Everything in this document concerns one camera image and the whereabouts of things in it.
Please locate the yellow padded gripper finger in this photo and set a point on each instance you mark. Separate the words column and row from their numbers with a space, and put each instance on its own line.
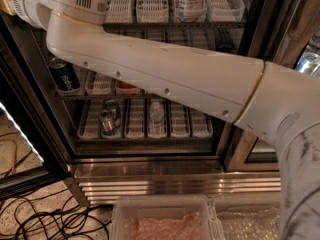
column 5, row 6

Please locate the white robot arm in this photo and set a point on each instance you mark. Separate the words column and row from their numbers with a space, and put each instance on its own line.
column 273, row 102

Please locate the blue Pepsi can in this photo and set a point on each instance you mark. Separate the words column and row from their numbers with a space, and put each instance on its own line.
column 63, row 74

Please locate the red Coca-Cola can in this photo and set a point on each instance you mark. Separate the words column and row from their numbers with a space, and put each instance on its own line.
column 124, row 85

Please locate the rear Red Bull can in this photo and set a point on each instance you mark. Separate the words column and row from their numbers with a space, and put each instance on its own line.
column 114, row 107

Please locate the red bull can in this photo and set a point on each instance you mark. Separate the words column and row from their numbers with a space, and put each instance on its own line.
column 107, row 123
column 114, row 107

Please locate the open fridge glass door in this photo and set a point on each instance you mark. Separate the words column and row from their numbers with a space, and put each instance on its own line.
column 27, row 124

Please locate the front Red Bull can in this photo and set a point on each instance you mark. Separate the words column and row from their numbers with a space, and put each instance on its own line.
column 107, row 123

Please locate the silver can behind glass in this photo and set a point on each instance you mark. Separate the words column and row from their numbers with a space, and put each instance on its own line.
column 309, row 64

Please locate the white labelled bottle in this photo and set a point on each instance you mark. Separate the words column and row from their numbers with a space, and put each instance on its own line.
column 189, row 10

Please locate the clear water bottle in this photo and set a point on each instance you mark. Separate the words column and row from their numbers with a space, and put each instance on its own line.
column 156, row 119

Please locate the pink bubble wrap bin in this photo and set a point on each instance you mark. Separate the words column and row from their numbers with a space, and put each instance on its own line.
column 166, row 217

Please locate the clear bubble wrap bin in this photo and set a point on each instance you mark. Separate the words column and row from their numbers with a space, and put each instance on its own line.
column 249, row 216

